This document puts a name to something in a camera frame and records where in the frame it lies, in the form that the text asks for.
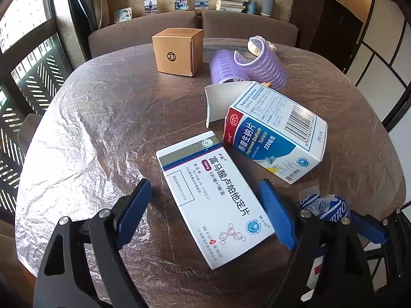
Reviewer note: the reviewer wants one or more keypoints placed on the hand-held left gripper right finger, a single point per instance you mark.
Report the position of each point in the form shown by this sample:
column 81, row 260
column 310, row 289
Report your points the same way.
column 277, row 215

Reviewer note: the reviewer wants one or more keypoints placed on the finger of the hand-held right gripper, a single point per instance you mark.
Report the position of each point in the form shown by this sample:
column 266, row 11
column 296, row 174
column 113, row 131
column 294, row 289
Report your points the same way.
column 369, row 229

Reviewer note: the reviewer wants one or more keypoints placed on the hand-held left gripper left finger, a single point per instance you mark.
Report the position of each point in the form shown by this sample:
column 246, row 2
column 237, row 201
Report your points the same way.
column 135, row 213

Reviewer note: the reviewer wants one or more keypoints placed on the blue white packet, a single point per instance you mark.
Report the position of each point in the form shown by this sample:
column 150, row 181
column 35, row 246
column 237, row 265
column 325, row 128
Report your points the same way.
column 327, row 203

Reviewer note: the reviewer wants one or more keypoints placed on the cream paper towel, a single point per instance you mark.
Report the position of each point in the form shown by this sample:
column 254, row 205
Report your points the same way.
column 253, row 48

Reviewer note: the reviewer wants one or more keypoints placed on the blue white medicine box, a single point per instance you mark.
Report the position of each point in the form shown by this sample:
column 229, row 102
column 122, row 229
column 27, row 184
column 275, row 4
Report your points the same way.
column 273, row 141

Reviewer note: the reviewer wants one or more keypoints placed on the grey chair back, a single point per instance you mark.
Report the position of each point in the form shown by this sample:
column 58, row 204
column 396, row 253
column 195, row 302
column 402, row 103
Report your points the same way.
column 29, row 131

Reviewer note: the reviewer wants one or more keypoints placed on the purple cylinder hair roller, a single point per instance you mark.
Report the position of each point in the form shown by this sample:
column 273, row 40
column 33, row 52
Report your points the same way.
column 224, row 67

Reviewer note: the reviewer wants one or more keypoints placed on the brown cardboard box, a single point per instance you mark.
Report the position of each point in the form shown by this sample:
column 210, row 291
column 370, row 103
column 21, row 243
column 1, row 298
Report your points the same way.
column 176, row 54

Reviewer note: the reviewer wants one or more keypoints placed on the white panelled sliding door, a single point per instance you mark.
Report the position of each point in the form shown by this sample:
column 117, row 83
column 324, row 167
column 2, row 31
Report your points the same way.
column 379, row 54

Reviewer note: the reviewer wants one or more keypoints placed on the brown sofa back cushion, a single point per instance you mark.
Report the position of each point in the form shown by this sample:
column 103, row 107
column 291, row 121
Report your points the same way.
column 135, row 32
column 244, row 25

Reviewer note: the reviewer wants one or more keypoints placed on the dark wooden cabinet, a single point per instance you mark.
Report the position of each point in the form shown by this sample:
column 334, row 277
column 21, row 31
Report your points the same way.
column 327, row 25

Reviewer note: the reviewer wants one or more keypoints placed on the leaning photo card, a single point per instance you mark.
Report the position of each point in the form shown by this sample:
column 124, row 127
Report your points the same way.
column 123, row 15

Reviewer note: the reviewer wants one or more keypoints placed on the framed standing photo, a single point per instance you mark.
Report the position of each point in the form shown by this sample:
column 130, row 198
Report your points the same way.
column 151, row 7

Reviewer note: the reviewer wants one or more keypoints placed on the grey cylinder speaker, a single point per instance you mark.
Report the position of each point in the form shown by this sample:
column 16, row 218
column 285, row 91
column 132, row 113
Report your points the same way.
column 267, row 6

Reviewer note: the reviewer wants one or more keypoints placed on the blue cup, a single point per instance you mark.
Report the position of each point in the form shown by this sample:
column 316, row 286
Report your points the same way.
column 251, row 7

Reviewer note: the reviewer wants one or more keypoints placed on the framed portrait photo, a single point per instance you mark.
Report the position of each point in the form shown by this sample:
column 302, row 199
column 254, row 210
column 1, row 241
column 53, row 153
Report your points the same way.
column 181, row 2

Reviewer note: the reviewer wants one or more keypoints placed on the framed building photo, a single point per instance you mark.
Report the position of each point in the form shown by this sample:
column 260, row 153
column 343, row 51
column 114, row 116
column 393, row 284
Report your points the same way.
column 201, row 5

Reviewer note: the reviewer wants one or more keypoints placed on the stack of books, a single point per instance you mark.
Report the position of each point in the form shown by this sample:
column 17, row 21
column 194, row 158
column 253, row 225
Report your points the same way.
column 231, row 1

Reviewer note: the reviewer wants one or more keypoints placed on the dark curtain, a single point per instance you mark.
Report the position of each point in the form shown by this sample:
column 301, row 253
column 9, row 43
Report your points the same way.
column 83, row 0

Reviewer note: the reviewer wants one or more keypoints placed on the window with dark frame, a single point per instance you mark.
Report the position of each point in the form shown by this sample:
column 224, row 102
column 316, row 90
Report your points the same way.
column 29, row 54

